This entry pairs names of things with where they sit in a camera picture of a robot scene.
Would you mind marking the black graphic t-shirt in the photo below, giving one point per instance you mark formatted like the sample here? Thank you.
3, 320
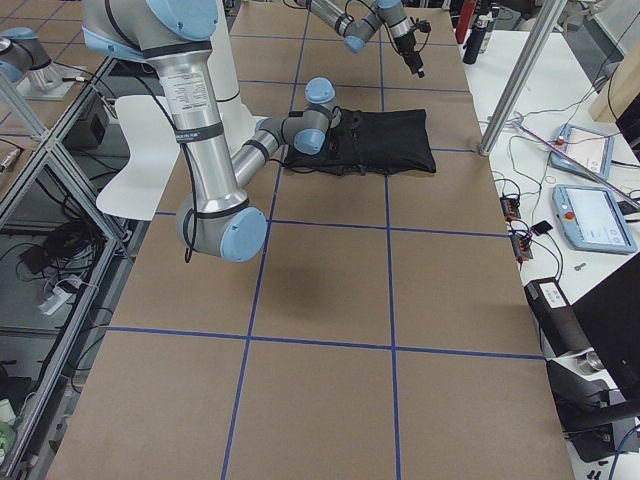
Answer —
389, 143

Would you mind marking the aluminium frame post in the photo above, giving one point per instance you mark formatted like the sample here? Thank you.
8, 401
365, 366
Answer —
523, 67

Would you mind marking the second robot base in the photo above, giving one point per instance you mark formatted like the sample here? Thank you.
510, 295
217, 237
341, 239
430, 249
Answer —
26, 63

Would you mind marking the electronics board with wires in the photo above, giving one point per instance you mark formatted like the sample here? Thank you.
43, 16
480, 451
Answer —
519, 232

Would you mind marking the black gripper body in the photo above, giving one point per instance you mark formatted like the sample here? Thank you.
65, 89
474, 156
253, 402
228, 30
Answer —
344, 134
408, 50

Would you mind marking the near blue teach pendant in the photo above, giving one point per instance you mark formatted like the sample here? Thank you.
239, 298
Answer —
591, 220

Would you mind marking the blue teach pendant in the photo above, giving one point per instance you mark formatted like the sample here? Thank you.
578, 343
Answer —
591, 220
593, 150

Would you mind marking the black monitor and stand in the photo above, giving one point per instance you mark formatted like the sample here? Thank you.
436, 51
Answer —
597, 420

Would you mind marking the far blue teach pendant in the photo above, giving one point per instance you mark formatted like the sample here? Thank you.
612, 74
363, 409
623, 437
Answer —
593, 150

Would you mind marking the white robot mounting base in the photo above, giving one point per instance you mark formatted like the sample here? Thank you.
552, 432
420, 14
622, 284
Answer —
225, 75

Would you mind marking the white chair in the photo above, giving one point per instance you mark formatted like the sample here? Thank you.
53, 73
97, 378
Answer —
135, 192

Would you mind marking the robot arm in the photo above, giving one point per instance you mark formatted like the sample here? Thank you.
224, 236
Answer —
175, 39
381, 15

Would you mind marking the black water bottle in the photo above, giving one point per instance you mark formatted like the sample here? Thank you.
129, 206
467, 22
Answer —
475, 40

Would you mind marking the brown table mat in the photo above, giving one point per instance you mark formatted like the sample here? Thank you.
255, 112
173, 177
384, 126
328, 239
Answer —
382, 334

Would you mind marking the black box with label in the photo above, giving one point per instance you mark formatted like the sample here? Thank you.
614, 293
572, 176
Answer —
559, 331

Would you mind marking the red cylinder bottle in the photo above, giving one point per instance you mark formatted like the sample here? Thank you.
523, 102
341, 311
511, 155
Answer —
464, 18

